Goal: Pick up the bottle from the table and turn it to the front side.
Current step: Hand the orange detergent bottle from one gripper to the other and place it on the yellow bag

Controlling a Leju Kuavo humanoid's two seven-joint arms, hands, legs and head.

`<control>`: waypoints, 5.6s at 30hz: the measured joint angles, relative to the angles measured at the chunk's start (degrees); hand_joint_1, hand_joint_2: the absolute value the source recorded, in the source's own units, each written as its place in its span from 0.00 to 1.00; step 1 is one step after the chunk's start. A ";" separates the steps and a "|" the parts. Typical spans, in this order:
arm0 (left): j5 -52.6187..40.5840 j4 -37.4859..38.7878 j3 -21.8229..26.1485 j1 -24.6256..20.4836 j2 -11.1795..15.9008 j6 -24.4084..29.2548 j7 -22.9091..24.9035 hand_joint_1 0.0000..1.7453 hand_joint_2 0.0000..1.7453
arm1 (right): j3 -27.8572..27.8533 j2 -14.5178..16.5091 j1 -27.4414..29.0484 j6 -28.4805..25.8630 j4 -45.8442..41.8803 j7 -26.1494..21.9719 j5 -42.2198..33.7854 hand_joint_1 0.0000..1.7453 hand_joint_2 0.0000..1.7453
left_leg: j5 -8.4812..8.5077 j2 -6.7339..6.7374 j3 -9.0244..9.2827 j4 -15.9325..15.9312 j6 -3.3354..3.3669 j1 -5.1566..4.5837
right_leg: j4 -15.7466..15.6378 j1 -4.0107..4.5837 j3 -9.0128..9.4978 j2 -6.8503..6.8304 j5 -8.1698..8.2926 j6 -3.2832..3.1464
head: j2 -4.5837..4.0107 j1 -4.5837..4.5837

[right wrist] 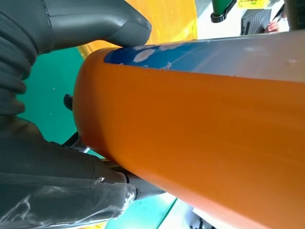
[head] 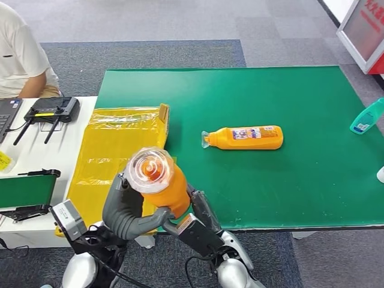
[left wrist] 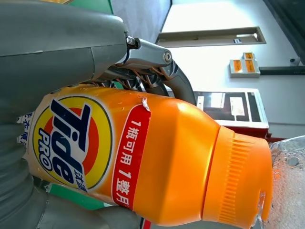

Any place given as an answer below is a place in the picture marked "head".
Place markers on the dark laptop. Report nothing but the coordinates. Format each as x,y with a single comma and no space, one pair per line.
7,115

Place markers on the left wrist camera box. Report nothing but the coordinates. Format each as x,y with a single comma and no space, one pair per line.
67,218

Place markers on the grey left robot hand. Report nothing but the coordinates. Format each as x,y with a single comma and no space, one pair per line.
126,214

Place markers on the green belt conveyor black frame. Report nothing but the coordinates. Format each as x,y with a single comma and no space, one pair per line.
25,190

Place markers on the green table mat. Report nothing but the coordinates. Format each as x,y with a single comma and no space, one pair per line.
270,99

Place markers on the black remote controller with antennas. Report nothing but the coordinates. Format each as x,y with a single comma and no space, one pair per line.
52,109

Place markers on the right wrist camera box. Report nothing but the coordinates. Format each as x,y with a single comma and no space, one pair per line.
198,236

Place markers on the yellow plastic sheet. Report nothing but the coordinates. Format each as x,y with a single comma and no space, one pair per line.
114,139

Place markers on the white and red display stand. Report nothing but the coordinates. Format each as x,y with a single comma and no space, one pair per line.
364,33

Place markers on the yellow label packet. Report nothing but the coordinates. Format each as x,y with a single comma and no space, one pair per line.
4,161

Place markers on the white table leg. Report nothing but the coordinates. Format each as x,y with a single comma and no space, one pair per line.
145,241

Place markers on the teal plastic bottle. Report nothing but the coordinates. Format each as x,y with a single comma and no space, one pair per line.
367,118

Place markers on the white bottle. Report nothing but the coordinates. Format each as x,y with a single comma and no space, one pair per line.
381,175

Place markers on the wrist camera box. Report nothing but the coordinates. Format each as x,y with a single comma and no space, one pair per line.
198,236
67,218

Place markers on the orange bottle with clear cap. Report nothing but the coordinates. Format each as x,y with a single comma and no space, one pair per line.
246,138
167,187

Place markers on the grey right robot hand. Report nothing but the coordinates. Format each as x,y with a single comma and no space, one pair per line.
204,210

